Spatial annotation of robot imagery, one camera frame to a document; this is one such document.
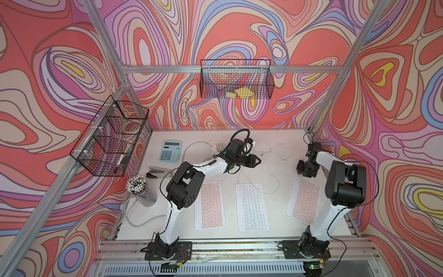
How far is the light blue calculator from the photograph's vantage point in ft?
3.48

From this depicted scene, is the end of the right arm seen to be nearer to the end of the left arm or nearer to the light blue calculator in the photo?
the end of the left arm

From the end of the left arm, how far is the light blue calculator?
0.39m

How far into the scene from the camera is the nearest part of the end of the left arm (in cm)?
76
